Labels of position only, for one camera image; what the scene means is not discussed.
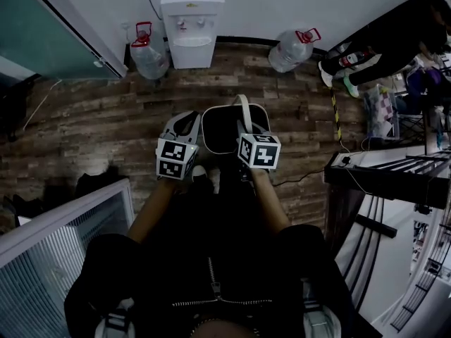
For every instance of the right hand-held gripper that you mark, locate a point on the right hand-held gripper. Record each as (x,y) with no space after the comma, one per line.
(262,153)

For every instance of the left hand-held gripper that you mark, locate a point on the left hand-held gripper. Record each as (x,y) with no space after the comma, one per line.
(172,158)

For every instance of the person's left forearm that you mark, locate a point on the person's left forearm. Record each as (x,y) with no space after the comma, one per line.
(151,210)

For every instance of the person's right forearm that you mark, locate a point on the person's right forearm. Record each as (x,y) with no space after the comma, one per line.
(269,203)

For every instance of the person's white shoe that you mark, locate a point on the person's white shoe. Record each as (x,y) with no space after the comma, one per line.
(199,172)

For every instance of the clear water jug red cap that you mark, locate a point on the clear water jug red cap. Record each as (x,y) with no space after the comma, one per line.
(289,51)
(149,56)

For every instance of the yellow black striped floor strip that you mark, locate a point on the yellow black striped floor strip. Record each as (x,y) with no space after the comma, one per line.
(335,114)

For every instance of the white power strip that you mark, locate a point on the white power strip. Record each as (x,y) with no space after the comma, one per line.
(341,160)

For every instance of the white water dispenser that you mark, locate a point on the white water dispenser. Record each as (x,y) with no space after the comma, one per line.
(192,30)

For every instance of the black bag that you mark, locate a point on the black bag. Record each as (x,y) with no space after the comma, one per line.
(100,183)

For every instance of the red label drink bottle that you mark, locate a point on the red label drink bottle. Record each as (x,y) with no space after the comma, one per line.
(354,59)

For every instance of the dark wooden panel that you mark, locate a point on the dark wooden panel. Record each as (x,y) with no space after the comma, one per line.
(343,217)

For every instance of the checked storage bag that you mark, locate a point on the checked storage bag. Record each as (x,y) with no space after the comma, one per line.
(382,113)

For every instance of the person's black jacket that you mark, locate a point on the person's black jacket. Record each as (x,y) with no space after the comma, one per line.
(197,259)

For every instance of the black metal shelf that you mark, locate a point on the black metal shelf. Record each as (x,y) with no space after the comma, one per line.
(387,181)

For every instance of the frosted green glass door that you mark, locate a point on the frosted green glass door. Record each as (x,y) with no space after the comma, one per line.
(38,34)

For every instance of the purple cloth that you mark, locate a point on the purple cloth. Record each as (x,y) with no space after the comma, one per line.
(423,81)

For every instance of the glass partition with blinds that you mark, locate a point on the glass partition with blinds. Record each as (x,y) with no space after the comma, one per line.
(42,259)

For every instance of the black metal railing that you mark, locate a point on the black metal railing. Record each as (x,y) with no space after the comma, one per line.
(426,269)

